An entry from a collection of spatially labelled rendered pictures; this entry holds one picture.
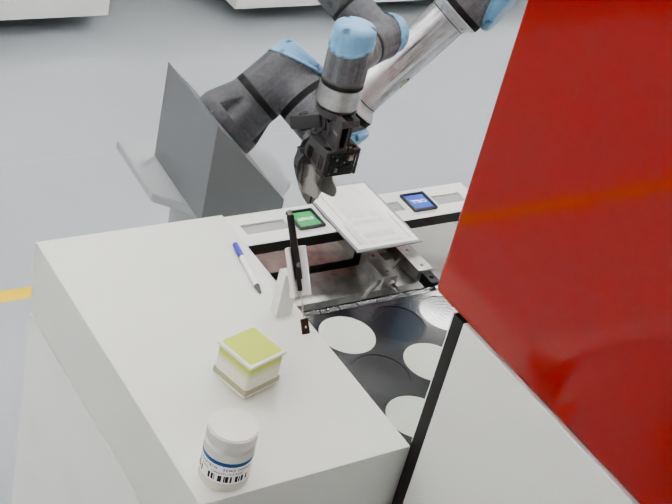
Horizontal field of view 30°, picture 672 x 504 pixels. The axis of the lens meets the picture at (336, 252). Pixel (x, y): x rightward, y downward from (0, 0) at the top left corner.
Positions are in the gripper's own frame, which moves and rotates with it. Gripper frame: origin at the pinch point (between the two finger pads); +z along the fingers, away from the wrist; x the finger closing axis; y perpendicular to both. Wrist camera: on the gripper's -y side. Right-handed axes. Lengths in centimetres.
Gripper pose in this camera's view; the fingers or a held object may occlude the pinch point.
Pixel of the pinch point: (308, 194)
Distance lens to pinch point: 229.4
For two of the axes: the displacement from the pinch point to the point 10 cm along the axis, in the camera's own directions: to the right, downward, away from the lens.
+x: 8.4, -1.4, 5.3
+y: 5.1, 5.7, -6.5
